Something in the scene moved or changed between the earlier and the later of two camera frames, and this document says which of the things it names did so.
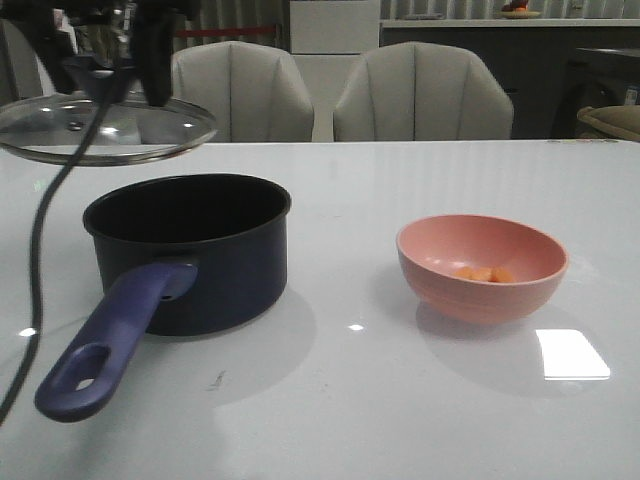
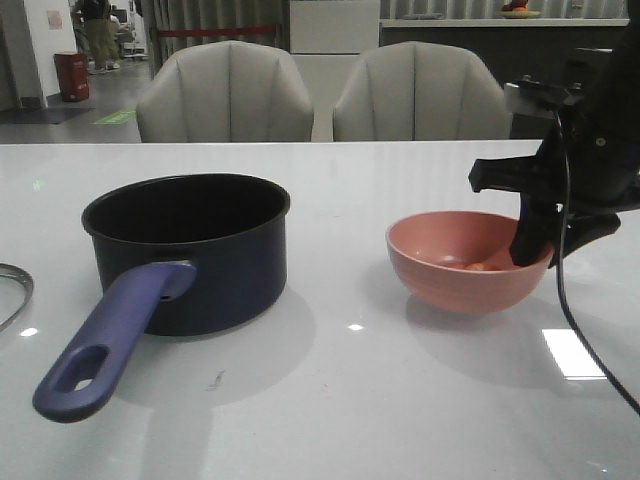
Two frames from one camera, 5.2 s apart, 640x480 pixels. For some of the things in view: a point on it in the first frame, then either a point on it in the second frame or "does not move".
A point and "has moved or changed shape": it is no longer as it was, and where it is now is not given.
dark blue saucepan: (180, 254) does not move
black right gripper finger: (154, 49) -> (584, 227)
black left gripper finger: (54, 47) -> (540, 227)
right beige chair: (417, 91) does not move
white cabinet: (328, 39) does not move
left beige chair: (252, 93) does not move
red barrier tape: (199, 32) does not move
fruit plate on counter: (517, 9) does not move
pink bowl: (432, 249) has moved or changed shape
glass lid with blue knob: (54, 127) -> (16, 288)
